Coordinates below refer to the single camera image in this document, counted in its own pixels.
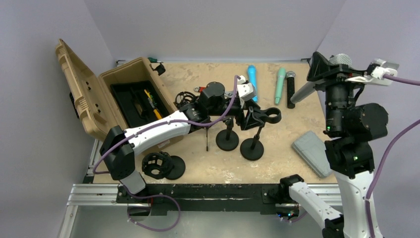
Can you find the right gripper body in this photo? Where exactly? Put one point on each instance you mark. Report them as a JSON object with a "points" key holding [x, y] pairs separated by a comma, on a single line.
{"points": [[341, 84]]}

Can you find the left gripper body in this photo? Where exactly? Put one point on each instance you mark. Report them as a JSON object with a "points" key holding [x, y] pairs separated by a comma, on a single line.
{"points": [[239, 116]]}

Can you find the silver grey microphone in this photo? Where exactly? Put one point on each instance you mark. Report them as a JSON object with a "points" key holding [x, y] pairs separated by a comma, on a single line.
{"points": [[304, 91]]}

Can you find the black round-base mic stand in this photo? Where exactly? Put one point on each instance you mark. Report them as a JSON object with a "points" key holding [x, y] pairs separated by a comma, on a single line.
{"points": [[227, 139]]}

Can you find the black handheld microphone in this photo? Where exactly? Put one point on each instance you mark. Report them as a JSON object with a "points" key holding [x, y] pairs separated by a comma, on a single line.
{"points": [[290, 78]]}

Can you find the mint green microphone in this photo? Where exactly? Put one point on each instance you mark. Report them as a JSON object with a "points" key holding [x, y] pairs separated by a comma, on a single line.
{"points": [[281, 74]]}

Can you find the blue microphone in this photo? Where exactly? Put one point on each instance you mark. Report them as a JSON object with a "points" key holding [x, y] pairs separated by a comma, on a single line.
{"points": [[251, 71]]}

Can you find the black tripod shock-mount stand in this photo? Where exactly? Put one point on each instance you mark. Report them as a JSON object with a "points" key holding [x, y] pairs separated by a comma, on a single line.
{"points": [[187, 100]]}

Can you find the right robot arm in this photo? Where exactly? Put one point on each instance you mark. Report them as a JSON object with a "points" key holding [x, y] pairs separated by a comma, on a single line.
{"points": [[350, 128]]}

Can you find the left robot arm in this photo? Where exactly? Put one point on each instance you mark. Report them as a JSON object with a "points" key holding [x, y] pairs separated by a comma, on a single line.
{"points": [[121, 146]]}

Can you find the yellow screwdriver in toolbox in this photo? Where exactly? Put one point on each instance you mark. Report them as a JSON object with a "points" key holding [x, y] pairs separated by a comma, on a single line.
{"points": [[153, 104]]}

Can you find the tan plastic toolbox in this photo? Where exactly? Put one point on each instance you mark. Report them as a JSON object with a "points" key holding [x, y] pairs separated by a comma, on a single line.
{"points": [[93, 100]]}

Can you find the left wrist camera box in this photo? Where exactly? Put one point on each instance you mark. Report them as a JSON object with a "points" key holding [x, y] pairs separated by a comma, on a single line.
{"points": [[245, 90]]}

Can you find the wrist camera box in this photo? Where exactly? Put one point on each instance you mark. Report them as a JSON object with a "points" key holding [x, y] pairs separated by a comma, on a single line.
{"points": [[245, 90], [374, 75]]}

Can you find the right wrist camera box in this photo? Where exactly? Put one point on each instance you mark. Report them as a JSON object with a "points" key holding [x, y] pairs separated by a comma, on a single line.
{"points": [[374, 75]]}

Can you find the red-handled adjustable wrench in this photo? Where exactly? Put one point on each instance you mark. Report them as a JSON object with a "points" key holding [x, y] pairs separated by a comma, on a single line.
{"points": [[199, 89]]}

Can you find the black aluminium mounting rail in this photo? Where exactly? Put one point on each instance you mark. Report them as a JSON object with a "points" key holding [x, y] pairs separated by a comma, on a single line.
{"points": [[260, 198]]}

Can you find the black round shock-mount stand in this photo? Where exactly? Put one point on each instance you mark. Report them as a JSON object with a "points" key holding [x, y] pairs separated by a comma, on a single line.
{"points": [[161, 165]]}

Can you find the green-handled tool behind toolbox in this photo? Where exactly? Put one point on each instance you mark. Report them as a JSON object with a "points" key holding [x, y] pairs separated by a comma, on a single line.
{"points": [[154, 60]]}

